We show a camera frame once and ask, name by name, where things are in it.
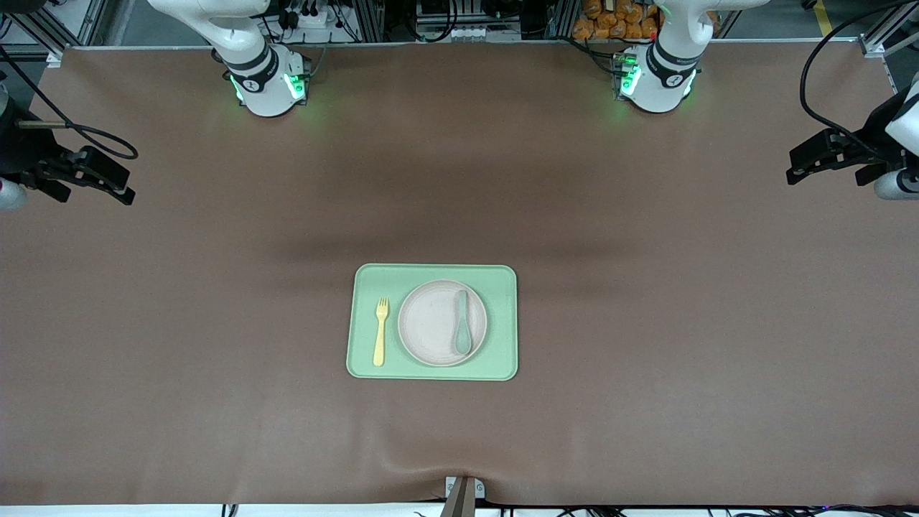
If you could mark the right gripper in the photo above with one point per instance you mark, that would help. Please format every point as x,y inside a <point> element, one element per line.
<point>21,149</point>

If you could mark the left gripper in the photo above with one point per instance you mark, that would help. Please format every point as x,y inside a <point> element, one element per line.
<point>870,138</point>

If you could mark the yellow plastic fork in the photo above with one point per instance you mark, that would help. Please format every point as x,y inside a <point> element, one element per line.
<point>379,337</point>

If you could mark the beige round plate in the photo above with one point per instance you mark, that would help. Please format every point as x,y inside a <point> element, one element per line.
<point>431,323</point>

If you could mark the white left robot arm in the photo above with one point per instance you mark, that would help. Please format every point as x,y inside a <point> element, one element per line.
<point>664,79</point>

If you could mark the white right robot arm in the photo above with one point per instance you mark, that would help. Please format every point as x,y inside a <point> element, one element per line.
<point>266,93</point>

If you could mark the brown table cover mat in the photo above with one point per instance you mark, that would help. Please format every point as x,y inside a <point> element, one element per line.
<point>215,359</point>

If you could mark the orange snack packets pile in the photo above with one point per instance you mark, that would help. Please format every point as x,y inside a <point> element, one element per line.
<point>617,20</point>

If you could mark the white power strip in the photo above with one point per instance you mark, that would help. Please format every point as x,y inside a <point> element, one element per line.
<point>312,16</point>

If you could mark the light green rectangular tray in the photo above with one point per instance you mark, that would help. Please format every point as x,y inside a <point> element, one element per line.
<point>502,323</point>

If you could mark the white terminal block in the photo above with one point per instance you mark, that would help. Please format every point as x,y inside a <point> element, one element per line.
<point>467,32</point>

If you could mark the grey-green plastic spoon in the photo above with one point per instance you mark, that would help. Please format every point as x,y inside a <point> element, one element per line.
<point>462,337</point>

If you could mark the aluminium frame rail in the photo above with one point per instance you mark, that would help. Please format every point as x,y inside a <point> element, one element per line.
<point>43,29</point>

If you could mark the aluminium frame post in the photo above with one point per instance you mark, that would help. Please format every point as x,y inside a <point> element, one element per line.
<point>367,20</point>

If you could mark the metal table clamp bracket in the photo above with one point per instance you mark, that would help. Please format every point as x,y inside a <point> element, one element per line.
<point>465,495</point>

